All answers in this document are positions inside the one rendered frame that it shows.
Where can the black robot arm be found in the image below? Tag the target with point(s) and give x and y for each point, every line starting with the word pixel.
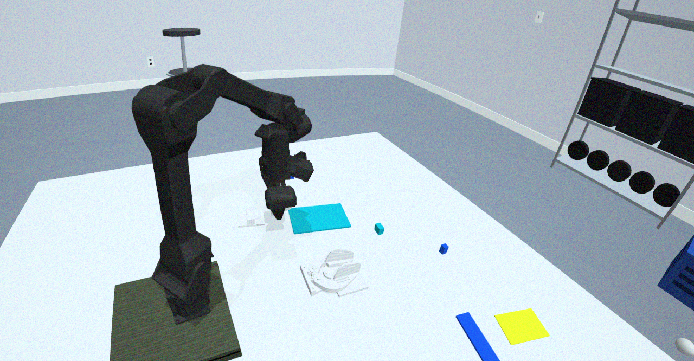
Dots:
pixel 166 115

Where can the yellow flat square plate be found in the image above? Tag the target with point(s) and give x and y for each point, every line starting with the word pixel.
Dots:
pixel 521 326

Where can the blue flat bar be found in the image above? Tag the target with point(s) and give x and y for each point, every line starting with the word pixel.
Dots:
pixel 477 339

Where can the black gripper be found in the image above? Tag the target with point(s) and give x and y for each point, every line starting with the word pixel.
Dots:
pixel 278 197

